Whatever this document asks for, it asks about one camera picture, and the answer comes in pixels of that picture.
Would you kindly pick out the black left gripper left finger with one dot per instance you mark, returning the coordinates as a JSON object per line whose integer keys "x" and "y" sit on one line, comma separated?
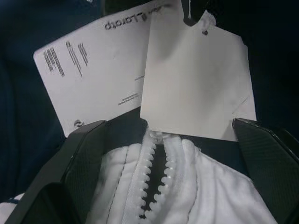
{"x": 77, "y": 163}

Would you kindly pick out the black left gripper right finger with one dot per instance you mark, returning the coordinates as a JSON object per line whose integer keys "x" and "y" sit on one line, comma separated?
{"x": 266, "y": 158}

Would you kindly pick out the navy and white zip jacket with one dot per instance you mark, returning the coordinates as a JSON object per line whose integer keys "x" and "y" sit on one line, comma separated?
{"x": 177, "y": 186}

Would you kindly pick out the white printed hang tag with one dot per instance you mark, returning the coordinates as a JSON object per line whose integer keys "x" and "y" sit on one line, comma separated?
{"x": 98, "y": 74}

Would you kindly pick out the blank white hang tag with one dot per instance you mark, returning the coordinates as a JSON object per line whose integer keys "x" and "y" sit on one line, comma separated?
{"x": 196, "y": 84}

